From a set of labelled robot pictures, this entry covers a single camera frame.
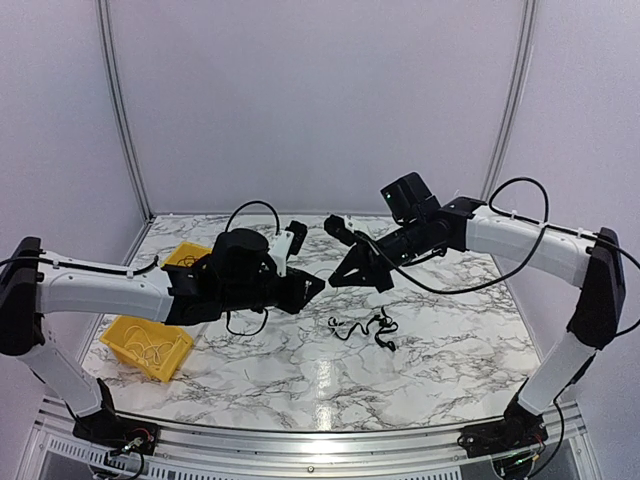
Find left aluminium corner post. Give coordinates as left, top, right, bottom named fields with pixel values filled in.
left=97, top=0, right=154, bottom=224

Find cable bundle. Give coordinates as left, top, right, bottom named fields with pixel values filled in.
left=327, top=307, right=400, bottom=354

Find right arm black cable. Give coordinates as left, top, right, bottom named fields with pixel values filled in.
left=369, top=175, right=640, bottom=341

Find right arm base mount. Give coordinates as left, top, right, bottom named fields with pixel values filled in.
left=457, top=399, right=548, bottom=458

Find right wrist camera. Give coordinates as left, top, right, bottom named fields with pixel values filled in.
left=323, top=214, right=372, bottom=247

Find white cables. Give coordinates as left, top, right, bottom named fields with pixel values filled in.
left=122, top=324, right=184, bottom=371

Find aluminium front rail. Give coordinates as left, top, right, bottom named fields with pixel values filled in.
left=29, top=394, right=586, bottom=480

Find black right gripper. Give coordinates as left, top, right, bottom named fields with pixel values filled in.
left=329, top=217, right=430, bottom=293

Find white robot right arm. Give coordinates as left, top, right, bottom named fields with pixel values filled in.
left=324, top=172, right=626, bottom=448

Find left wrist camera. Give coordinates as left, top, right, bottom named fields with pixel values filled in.
left=268, top=220, right=308, bottom=277

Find right aluminium corner post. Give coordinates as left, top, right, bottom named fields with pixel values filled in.
left=480, top=0, right=538, bottom=201

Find aluminium corner post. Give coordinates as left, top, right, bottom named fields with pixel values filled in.
left=97, top=0, right=154, bottom=224
left=480, top=0, right=538, bottom=201

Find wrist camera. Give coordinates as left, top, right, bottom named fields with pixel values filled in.
left=323, top=214, right=372, bottom=247
left=268, top=220, right=308, bottom=277

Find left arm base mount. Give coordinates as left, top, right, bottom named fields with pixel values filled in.
left=67, top=379, right=159, bottom=455

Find yellow bin near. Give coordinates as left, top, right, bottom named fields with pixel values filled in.
left=100, top=316, right=194, bottom=383

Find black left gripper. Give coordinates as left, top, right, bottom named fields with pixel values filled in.
left=221, top=266, right=325, bottom=314

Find yellow bin far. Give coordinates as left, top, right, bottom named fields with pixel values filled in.
left=163, top=241, right=212, bottom=267

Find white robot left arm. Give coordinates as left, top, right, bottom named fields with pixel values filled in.
left=1, top=228, right=325, bottom=445

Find yellow bin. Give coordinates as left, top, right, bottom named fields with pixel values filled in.
left=163, top=241, right=212, bottom=267
left=100, top=316, right=194, bottom=383

